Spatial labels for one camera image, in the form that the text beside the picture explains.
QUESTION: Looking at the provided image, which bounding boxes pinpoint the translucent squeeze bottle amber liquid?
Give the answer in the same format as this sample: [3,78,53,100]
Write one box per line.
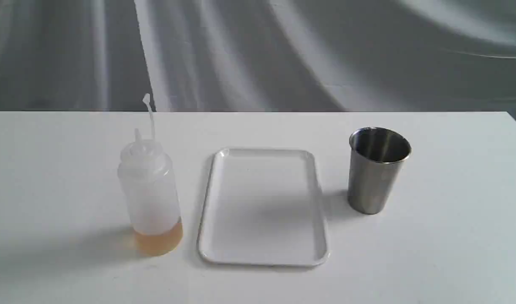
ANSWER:
[117,94,183,256]

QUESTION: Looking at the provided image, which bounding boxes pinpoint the white rectangular plastic tray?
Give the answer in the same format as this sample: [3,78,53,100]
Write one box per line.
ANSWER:
[197,148,331,268]

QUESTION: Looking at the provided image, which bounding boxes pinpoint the stainless steel cup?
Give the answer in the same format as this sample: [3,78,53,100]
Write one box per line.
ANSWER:
[347,127,412,215]

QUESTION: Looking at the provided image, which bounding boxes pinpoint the grey backdrop cloth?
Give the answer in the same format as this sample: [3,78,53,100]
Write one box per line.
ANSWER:
[0,0,516,120]

